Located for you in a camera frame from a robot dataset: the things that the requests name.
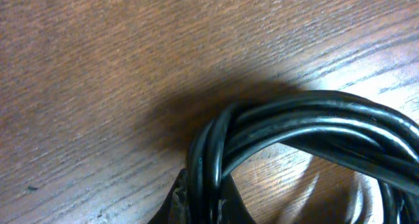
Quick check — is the black USB cable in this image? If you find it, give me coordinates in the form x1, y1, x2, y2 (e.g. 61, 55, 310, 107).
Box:
186, 90, 419, 224

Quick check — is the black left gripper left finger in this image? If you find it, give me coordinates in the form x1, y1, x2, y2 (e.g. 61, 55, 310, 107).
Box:
148, 168, 190, 224

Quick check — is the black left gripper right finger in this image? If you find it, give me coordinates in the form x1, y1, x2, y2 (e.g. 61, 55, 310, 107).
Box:
219, 175, 255, 224

